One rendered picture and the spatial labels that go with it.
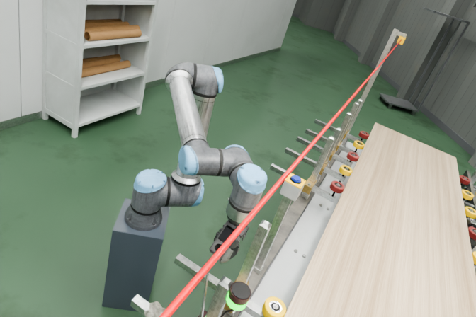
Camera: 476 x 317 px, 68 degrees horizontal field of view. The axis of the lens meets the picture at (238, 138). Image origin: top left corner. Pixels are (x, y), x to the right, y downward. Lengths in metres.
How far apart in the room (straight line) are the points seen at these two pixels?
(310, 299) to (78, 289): 1.43
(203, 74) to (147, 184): 0.58
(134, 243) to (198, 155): 0.92
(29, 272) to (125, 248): 0.74
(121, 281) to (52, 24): 2.22
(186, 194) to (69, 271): 1.00
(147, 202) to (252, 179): 0.85
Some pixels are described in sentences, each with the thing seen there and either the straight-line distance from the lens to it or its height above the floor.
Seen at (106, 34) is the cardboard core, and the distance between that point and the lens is 3.46.
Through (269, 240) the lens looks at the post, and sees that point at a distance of 1.58.
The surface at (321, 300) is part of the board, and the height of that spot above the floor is 0.90.
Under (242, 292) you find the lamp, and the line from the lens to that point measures 1.07.
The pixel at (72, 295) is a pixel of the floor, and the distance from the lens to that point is 2.38.
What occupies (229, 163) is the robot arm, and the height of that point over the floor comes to 1.35.
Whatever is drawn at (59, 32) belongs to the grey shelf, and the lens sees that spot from 3.41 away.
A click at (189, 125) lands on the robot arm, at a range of 1.20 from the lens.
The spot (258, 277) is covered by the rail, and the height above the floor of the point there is 0.70.
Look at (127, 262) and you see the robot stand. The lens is 2.02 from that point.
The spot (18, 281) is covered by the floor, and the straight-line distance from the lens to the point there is 2.48.
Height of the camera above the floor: 1.94
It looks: 28 degrees down
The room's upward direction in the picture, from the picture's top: 18 degrees clockwise
